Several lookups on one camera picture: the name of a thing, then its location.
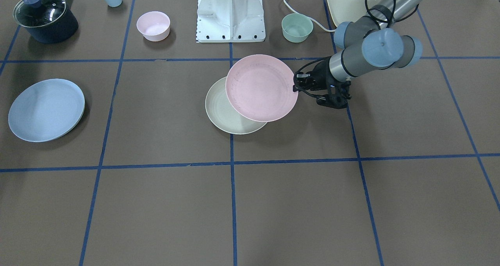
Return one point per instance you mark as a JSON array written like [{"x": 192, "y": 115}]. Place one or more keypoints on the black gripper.
[{"x": 321, "y": 74}]

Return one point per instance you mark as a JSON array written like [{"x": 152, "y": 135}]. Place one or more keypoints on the pink plate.
[{"x": 260, "y": 88}]

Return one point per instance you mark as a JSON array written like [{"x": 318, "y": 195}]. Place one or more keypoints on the light blue plate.
[{"x": 46, "y": 110}]

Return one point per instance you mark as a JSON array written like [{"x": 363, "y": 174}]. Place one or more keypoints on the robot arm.
[{"x": 368, "y": 44}]

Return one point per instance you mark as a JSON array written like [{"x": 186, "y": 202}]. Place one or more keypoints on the green bowl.
[{"x": 296, "y": 27}]

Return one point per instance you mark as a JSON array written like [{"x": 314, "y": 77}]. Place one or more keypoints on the cream plate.
[{"x": 221, "y": 113}]

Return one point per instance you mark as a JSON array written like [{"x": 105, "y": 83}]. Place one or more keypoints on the pink bowl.
[{"x": 154, "y": 26}]

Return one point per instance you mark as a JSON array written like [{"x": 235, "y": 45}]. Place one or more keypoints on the dark blue pot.
[{"x": 56, "y": 32}]

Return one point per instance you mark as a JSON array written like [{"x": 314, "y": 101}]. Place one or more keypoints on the glass pot lid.
[{"x": 39, "y": 13}]

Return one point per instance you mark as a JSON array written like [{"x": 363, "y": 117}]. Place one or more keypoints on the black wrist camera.
[{"x": 336, "y": 98}]

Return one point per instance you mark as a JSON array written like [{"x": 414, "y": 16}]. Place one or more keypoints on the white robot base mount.
[{"x": 230, "y": 21}]

